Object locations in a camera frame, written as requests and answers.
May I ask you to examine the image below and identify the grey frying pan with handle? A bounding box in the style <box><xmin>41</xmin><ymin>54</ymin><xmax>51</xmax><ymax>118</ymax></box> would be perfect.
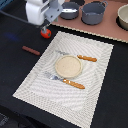
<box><xmin>60</xmin><ymin>2</ymin><xmax>79</xmax><ymax>20</ymax></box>

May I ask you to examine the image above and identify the beige round plate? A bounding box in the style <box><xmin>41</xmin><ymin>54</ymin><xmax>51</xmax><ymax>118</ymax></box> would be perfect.
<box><xmin>55</xmin><ymin>55</ymin><xmax>83</xmax><ymax>78</ymax></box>

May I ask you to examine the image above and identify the white woven placemat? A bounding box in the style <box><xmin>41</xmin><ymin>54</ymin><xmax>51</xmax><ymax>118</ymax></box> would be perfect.
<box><xmin>12</xmin><ymin>30</ymin><xmax>115</xmax><ymax>128</ymax></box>

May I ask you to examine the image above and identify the red toy tomato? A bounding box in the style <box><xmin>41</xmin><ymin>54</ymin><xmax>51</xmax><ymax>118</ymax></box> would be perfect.
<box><xmin>40</xmin><ymin>29</ymin><xmax>51</xmax><ymax>39</ymax></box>

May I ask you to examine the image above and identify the knife with orange handle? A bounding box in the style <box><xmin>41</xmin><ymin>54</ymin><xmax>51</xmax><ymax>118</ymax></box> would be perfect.
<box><xmin>55</xmin><ymin>50</ymin><xmax>97</xmax><ymax>62</ymax></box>

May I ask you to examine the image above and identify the beige bowl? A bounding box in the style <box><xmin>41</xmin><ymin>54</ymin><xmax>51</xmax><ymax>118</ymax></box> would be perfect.
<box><xmin>118</xmin><ymin>4</ymin><xmax>128</xmax><ymax>30</ymax></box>

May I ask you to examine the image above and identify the fork with orange handle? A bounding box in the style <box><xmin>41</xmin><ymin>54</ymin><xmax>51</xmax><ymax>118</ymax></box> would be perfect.
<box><xmin>44</xmin><ymin>72</ymin><xmax>85</xmax><ymax>89</ymax></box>

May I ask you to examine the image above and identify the black cable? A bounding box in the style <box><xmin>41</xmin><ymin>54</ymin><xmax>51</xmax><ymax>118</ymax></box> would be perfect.
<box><xmin>0</xmin><ymin>9</ymin><xmax>34</xmax><ymax>26</ymax></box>

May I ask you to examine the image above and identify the grey cooking pot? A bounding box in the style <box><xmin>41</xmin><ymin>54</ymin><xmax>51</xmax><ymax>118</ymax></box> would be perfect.
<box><xmin>81</xmin><ymin>1</ymin><xmax>108</xmax><ymax>25</ymax></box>

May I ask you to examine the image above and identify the brown wooden board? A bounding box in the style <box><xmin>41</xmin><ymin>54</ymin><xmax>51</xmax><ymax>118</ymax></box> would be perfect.
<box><xmin>53</xmin><ymin>0</ymin><xmax>128</xmax><ymax>43</ymax></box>

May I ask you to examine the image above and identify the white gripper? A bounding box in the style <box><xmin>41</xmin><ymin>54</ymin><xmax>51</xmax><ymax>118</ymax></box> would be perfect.
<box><xmin>25</xmin><ymin>0</ymin><xmax>65</xmax><ymax>25</ymax></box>

